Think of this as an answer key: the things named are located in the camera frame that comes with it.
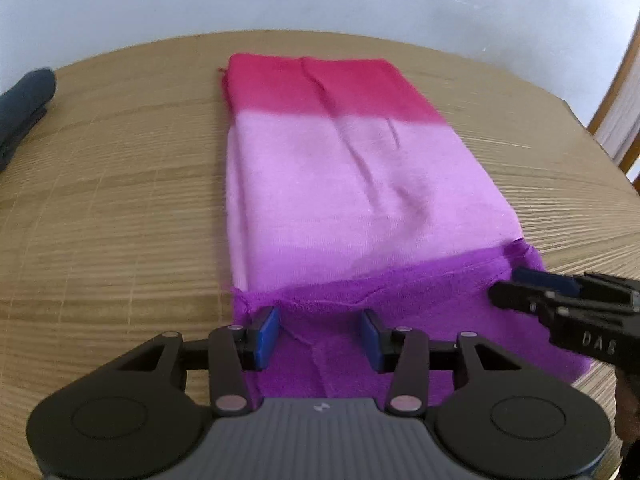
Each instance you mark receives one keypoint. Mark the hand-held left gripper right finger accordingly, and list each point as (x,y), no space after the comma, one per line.
(370,340)

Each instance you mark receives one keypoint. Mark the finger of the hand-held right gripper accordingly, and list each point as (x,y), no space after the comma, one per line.
(547,281)
(520,297)

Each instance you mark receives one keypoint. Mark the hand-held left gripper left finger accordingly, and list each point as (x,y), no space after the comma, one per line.
(267,335)

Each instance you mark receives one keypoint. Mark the pink purple red gradient towel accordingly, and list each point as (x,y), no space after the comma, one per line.
(350,185)

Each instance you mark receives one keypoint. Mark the person's right hand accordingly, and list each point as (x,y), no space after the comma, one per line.
(630,405)

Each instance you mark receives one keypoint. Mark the white curtain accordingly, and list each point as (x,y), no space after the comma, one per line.
(627,130)

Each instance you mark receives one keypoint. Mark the navy blue folded garment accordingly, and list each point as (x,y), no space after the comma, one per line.
(25,105)

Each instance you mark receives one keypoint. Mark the wooden window frame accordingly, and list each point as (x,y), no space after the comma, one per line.
(607,105)

